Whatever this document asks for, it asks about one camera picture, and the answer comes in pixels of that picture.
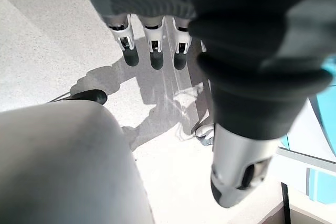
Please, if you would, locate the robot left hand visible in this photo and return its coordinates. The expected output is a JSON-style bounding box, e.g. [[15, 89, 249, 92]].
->
[[72, 0, 336, 209]]

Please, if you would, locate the small white object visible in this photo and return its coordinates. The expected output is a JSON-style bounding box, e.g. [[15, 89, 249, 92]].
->
[[191, 123, 215, 146]]

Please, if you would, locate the white medical cart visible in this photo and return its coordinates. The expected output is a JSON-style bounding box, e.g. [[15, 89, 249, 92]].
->
[[267, 55, 336, 224]]

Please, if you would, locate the black edge strip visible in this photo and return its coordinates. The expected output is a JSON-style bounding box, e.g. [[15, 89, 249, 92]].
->
[[280, 182, 292, 224]]

